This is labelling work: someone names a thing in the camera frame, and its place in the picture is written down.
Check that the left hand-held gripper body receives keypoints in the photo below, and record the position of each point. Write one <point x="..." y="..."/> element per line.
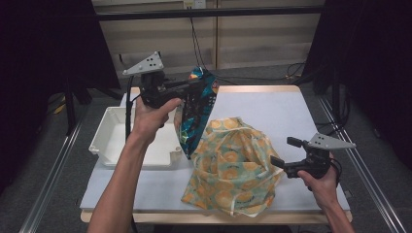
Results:
<point x="152" y="90"/>

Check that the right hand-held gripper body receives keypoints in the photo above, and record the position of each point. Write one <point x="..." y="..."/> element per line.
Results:
<point x="315" y="158"/>

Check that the blue snack bag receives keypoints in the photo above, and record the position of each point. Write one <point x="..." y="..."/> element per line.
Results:
<point x="197" y="119"/>

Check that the fruit print shopping bag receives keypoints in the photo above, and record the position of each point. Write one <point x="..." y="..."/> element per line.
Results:
<point x="233" y="168"/>

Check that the white plastic bin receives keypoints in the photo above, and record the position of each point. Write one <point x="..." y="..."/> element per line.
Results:
<point x="113" y="142"/>

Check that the person's left hand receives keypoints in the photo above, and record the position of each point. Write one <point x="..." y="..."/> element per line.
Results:
<point x="149" y="119"/>

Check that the person's right hand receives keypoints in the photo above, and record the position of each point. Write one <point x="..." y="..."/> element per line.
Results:
<point x="319" y="191"/>

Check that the black horizontal metal bar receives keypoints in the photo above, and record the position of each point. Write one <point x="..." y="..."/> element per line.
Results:
<point x="207" y="13"/>

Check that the black metal stand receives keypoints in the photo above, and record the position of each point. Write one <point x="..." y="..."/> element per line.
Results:
<point x="69" y="106"/>

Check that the dark curtain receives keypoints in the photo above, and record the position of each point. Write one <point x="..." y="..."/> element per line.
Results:
<point x="39" y="64"/>
<point x="372" y="64"/>

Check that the metal floor rail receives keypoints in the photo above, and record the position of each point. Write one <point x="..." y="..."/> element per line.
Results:
<point x="48" y="181"/>
<point x="369" y="181"/>

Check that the white wall socket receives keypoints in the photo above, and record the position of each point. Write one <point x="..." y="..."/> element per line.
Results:
<point x="194" y="4"/>

